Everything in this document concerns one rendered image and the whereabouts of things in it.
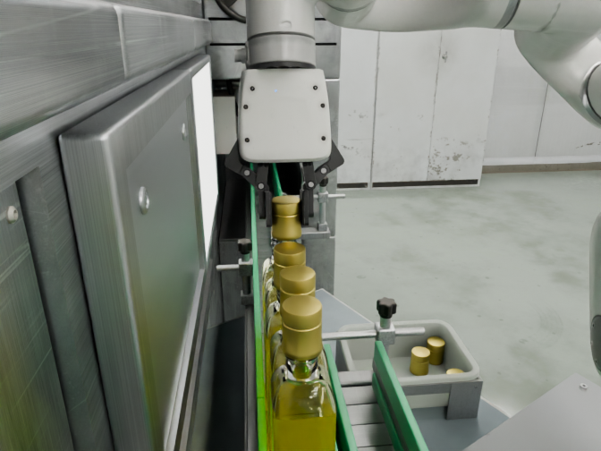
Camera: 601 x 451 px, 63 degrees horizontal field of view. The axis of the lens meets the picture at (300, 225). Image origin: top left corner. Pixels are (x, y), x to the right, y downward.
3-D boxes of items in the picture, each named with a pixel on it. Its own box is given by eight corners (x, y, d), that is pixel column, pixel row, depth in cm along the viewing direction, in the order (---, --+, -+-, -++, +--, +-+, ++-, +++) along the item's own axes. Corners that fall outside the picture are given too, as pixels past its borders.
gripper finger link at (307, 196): (300, 165, 55) (302, 225, 55) (329, 165, 55) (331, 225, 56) (298, 165, 58) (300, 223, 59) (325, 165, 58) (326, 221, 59)
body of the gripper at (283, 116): (233, 52, 51) (238, 163, 52) (333, 52, 51) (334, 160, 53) (236, 67, 58) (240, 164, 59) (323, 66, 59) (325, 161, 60)
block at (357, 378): (321, 404, 79) (322, 369, 77) (379, 400, 80) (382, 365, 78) (325, 421, 76) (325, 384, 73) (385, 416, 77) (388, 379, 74)
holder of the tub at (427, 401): (308, 365, 99) (308, 332, 96) (441, 357, 101) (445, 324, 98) (319, 429, 83) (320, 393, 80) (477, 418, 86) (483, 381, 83)
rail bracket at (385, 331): (310, 370, 77) (311, 299, 72) (416, 362, 78) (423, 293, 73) (313, 383, 74) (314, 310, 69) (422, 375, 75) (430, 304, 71)
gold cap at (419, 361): (424, 363, 96) (427, 344, 94) (431, 376, 93) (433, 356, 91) (406, 365, 96) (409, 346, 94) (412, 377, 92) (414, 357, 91)
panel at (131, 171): (207, 197, 124) (197, 54, 112) (219, 197, 125) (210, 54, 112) (130, 541, 41) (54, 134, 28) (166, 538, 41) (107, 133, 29)
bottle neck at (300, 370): (283, 361, 45) (283, 316, 43) (316, 359, 45) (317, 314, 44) (286, 383, 42) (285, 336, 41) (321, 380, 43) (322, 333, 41)
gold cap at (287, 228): (270, 229, 59) (269, 194, 58) (300, 228, 60) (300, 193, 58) (272, 242, 56) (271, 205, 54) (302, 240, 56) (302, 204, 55)
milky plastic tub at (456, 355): (334, 361, 99) (334, 324, 96) (442, 354, 101) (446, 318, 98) (351, 426, 83) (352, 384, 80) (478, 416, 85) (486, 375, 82)
